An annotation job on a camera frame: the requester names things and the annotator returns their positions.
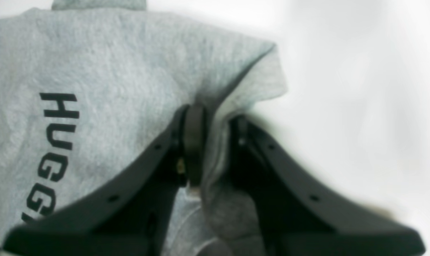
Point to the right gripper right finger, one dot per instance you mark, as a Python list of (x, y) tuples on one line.
[(300, 216)]

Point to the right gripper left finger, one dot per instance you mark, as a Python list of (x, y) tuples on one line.
[(129, 215)]

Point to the grey T-shirt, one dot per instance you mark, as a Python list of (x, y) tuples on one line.
[(86, 86)]

